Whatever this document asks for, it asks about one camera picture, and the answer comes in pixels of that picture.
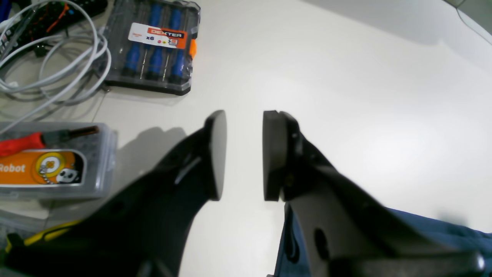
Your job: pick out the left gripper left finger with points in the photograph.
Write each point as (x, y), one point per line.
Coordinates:
(141, 231)

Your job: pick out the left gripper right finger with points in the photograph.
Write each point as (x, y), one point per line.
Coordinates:
(333, 228)

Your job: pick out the clear robot parts box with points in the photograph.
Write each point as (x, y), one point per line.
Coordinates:
(80, 168)

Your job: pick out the blue screwdriver set case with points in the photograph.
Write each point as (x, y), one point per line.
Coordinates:
(153, 44)

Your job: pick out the red handled tool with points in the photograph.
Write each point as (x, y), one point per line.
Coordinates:
(36, 141)

